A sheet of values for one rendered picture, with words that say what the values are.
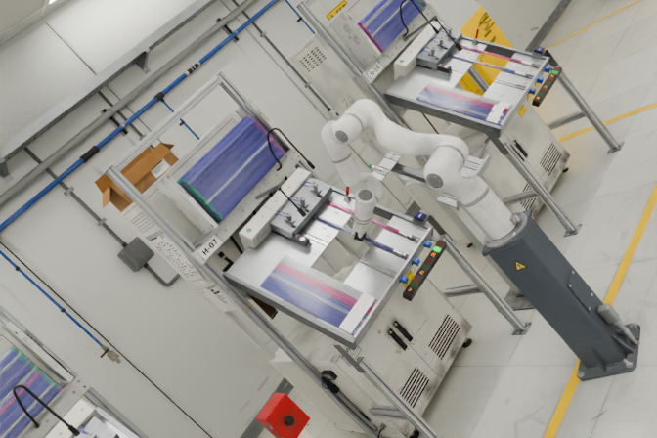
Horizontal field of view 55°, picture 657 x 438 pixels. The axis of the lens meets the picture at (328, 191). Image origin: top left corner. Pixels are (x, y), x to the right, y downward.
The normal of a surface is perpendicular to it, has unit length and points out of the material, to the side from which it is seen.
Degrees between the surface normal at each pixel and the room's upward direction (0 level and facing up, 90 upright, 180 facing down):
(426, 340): 90
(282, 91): 90
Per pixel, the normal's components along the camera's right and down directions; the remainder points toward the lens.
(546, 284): -0.42, 0.58
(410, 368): 0.51, -0.23
